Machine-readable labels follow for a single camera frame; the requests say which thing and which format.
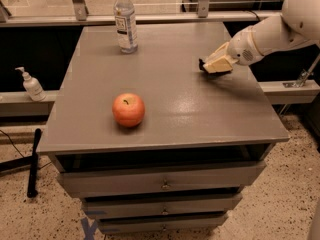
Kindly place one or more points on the grey drawer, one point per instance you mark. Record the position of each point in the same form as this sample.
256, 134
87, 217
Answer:
161, 223
160, 180
163, 206

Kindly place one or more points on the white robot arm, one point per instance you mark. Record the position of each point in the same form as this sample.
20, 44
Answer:
297, 26

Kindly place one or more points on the grey drawer cabinet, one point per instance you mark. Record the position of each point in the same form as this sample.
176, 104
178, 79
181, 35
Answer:
191, 118

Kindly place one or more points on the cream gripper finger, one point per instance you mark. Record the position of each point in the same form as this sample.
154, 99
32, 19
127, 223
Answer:
220, 53
219, 65

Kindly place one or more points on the clear plastic water bottle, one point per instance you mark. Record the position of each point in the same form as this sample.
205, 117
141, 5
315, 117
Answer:
125, 20

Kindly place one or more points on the middle grey drawer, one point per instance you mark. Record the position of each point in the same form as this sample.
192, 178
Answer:
163, 206

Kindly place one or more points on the black stand leg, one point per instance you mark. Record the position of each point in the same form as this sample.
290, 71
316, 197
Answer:
30, 161

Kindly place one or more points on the metal window rail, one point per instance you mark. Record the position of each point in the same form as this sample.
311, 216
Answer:
104, 20

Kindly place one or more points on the white pump dispenser bottle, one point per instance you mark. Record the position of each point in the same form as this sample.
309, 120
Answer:
32, 86

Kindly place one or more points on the black rxbar chocolate wrapper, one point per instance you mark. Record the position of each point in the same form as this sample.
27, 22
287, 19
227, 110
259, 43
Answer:
201, 65

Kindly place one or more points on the blue tape cross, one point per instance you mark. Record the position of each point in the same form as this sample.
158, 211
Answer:
89, 229

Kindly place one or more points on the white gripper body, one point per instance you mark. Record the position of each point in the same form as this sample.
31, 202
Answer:
242, 51

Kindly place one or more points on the top grey drawer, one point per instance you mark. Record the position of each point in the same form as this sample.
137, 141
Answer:
160, 180

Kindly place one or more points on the red apple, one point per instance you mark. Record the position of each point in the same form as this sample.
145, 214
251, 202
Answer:
128, 109

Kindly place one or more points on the bottom grey drawer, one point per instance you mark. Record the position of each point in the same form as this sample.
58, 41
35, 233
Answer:
161, 223

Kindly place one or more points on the metal wall bracket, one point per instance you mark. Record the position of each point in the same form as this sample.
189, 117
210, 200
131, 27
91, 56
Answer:
303, 75

